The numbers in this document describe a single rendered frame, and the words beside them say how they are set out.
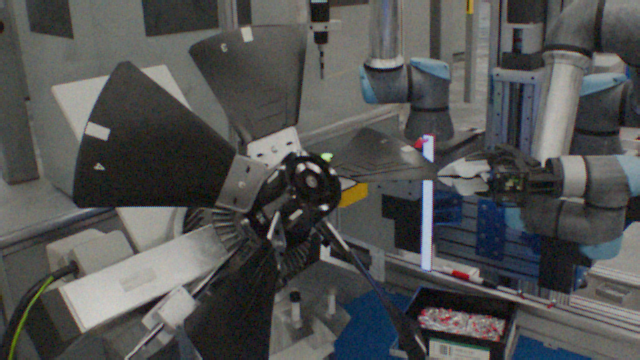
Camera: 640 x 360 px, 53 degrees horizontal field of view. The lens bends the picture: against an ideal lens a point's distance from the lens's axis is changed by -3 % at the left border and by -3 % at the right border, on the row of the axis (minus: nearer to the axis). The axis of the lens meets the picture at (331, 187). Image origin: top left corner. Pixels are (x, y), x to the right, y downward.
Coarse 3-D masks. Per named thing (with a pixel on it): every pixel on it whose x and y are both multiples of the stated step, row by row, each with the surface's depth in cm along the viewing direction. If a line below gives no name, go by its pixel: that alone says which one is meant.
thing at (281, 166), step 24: (288, 168) 105; (312, 168) 108; (264, 192) 106; (288, 192) 102; (312, 192) 106; (336, 192) 108; (240, 216) 109; (264, 216) 109; (288, 216) 105; (312, 216) 104; (288, 240) 111
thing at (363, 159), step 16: (368, 128) 139; (352, 144) 133; (368, 144) 133; (400, 144) 135; (336, 160) 126; (352, 160) 126; (368, 160) 126; (384, 160) 126; (400, 160) 128; (416, 160) 130; (352, 176) 118; (368, 176) 119; (384, 176) 120; (400, 176) 122; (416, 176) 124; (432, 176) 126
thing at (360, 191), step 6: (354, 186) 161; (360, 186) 163; (366, 186) 165; (348, 192) 160; (354, 192) 162; (360, 192) 164; (366, 192) 166; (342, 198) 159; (348, 198) 160; (354, 198) 162; (360, 198) 164; (342, 204) 160; (348, 204) 161
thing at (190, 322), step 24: (264, 240) 98; (264, 264) 97; (240, 288) 91; (264, 288) 97; (192, 312) 83; (216, 312) 86; (240, 312) 90; (264, 312) 98; (192, 336) 82; (216, 336) 85; (240, 336) 90; (264, 336) 98
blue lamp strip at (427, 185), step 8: (424, 136) 142; (424, 144) 143; (424, 152) 144; (424, 184) 146; (432, 184) 145; (424, 192) 147; (424, 200) 147; (424, 208) 148; (424, 216) 149; (424, 224) 149; (424, 232) 150; (424, 240) 151; (424, 248) 151; (424, 256) 152; (424, 264) 153
